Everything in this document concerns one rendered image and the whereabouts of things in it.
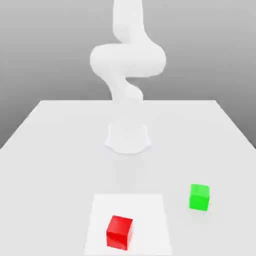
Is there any small green cube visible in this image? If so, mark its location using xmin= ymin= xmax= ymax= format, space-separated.
xmin=188 ymin=183 xmax=211 ymax=212

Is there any small red cube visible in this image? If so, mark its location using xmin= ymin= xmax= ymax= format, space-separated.
xmin=106 ymin=215 xmax=134 ymax=251

